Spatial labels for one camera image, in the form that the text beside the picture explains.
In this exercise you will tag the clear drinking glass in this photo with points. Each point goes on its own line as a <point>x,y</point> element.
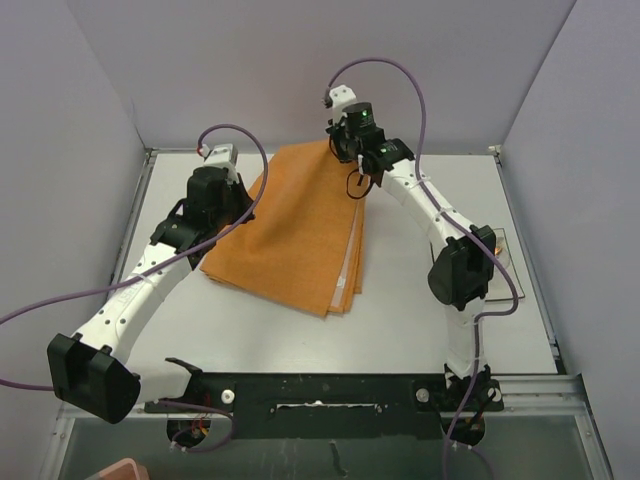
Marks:
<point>504,257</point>

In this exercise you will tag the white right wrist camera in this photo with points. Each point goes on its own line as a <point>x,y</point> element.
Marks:
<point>338,97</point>

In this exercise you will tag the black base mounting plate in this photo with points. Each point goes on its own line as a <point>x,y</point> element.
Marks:
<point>342,406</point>

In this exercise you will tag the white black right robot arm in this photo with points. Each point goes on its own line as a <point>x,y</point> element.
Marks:
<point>461,271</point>

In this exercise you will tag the orange cloth napkin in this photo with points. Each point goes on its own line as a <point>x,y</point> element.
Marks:
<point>305,246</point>

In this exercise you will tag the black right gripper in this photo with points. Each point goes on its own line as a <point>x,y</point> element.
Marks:
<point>336,129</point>

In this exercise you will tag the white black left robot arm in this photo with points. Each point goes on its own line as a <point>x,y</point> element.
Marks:
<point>91,369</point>

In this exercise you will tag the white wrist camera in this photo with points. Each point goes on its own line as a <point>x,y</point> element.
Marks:
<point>338,97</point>
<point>220,156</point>

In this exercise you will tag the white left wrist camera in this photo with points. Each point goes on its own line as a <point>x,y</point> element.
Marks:
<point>220,156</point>

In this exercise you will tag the pink plastic bin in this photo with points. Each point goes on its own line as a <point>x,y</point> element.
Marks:
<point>125,469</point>

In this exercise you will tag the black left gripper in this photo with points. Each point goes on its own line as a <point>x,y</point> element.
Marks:
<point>239,189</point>

